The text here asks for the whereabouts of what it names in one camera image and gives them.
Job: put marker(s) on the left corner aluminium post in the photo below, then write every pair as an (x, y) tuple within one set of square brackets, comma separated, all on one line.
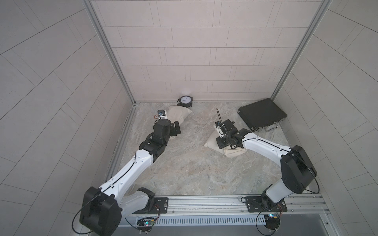
[(107, 47)]

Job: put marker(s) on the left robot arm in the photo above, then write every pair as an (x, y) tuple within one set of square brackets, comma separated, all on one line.
[(103, 208)]

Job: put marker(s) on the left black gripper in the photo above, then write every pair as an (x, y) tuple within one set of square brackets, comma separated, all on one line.
[(176, 128)]

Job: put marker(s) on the black round clock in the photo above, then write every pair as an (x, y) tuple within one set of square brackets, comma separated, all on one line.
[(185, 101)]

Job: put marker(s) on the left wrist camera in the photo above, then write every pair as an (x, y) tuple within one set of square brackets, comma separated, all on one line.
[(161, 114)]

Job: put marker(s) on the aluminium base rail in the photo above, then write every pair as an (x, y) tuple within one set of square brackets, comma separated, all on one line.
[(231, 205)]

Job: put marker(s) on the cream cloth soil bag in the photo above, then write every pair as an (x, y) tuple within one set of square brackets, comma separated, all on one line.
[(227, 147)]

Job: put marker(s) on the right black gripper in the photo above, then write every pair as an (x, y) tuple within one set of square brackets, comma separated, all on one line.
[(218, 141)]

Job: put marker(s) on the left controller board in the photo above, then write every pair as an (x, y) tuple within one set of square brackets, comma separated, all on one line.
[(145, 224)]

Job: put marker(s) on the controller board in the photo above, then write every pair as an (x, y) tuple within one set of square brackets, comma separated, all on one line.
[(145, 224), (272, 222)]

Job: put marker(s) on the right controller board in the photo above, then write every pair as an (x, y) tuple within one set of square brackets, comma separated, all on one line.
[(272, 222)]

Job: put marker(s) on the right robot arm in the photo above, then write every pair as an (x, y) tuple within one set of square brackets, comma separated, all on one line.
[(297, 169)]

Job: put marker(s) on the right corner aluminium post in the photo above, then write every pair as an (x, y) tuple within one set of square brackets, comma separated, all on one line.
[(321, 11)]

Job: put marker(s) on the corner aluminium post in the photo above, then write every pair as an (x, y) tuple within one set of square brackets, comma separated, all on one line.
[(321, 11), (107, 47)]

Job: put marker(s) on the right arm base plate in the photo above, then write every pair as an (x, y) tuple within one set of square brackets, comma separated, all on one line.
[(256, 204)]

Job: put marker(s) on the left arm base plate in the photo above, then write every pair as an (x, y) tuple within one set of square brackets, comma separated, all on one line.
[(159, 205)]

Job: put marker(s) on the black hard case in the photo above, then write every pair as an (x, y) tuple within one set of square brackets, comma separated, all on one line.
[(261, 114)]

